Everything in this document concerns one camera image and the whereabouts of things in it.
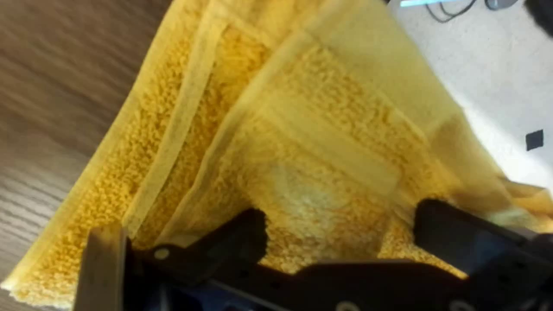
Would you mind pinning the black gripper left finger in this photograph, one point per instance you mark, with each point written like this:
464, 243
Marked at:
102, 269

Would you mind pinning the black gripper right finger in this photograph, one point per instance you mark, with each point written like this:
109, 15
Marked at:
469, 242

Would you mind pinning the yellow cloth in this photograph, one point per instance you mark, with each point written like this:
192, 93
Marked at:
320, 112

